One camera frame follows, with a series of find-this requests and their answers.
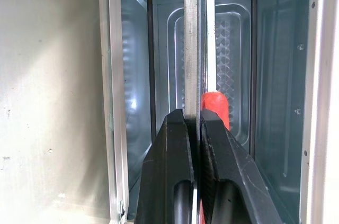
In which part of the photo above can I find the dark oven heating rod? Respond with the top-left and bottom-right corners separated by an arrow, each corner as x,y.
249,0 -> 260,161
144,0 -> 157,140

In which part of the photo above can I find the silver metal baking tray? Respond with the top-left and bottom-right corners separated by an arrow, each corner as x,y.
182,0 -> 217,224

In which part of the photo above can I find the silver toaster oven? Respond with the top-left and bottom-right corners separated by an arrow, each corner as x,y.
119,0 -> 339,224

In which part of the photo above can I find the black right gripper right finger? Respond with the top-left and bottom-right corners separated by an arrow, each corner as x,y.
199,109 -> 283,224

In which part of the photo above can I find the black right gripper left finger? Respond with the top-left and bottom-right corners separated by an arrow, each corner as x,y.
136,108 -> 196,224

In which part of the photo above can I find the red sausage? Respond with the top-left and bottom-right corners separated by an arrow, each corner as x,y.
200,91 -> 230,131

